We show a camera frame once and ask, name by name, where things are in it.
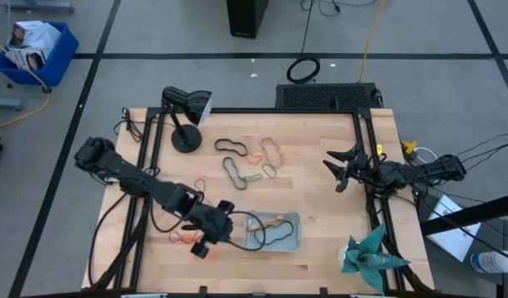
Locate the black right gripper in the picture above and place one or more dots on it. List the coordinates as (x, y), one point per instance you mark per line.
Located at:
(357, 169)

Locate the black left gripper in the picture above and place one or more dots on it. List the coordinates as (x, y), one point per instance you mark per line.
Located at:
(204, 221)

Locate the thin orange-red rubber band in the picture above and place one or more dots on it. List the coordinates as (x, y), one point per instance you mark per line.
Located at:
(190, 239)

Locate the light grey plastic bin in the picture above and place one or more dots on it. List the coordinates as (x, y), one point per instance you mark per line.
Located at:
(274, 247)

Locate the red rubber band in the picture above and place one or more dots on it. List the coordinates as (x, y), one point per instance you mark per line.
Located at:
(171, 236)

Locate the thin red-brown rubber band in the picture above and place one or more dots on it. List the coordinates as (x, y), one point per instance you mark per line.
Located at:
(196, 184)

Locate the light green rubber band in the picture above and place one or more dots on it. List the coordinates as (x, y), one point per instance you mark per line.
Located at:
(247, 179)

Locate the thin tan rubber band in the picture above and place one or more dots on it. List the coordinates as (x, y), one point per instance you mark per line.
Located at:
(282, 159)

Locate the large black rubber band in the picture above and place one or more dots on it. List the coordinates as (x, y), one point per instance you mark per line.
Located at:
(291, 229)

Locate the blue rubber band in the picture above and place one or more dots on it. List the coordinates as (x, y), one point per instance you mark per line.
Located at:
(224, 164)

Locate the olive green rubber band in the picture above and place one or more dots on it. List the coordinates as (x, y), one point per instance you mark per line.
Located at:
(263, 167)

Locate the small orange rubber band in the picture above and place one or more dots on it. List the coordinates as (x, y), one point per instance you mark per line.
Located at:
(250, 159)

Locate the black wavy rubber band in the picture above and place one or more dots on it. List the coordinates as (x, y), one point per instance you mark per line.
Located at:
(216, 145)

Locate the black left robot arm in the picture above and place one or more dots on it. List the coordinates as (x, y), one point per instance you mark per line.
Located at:
(126, 171)

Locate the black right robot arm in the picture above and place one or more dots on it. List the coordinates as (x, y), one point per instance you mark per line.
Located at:
(419, 173)

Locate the black perforated metal case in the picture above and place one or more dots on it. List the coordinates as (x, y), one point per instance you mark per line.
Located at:
(320, 96)

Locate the yellow plug connector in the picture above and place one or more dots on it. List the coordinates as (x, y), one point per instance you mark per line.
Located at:
(409, 145)

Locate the white plant pot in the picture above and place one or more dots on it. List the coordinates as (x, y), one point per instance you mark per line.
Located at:
(342, 254)

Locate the teal leafed artificial plant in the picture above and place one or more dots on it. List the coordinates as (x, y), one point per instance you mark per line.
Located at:
(370, 258)

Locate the black desk lamp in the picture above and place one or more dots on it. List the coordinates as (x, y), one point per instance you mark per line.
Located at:
(188, 105)

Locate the white flat box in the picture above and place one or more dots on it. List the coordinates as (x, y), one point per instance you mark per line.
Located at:
(452, 238)

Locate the black metal beam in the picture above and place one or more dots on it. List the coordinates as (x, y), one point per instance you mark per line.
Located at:
(465, 217)

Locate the black computer tower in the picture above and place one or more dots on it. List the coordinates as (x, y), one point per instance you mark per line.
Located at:
(245, 16)

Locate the white plastic bottle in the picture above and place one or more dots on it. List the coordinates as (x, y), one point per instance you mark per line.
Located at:
(494, 262)

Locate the blue plastic crate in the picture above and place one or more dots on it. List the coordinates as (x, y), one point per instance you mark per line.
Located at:
(59, 62)

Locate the grey metal stand foot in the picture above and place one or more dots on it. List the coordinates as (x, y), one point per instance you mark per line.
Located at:
(6, 103)
(39, 7)

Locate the white printed cardboard box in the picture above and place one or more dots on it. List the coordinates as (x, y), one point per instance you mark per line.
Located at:
(39, 35)
(24, 58)

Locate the black frame clip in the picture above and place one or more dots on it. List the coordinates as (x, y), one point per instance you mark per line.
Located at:
(202, 290)
(324, 291)

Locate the silver aluminium post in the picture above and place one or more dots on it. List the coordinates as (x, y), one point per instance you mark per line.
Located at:
(367, 296)
(144, 295)

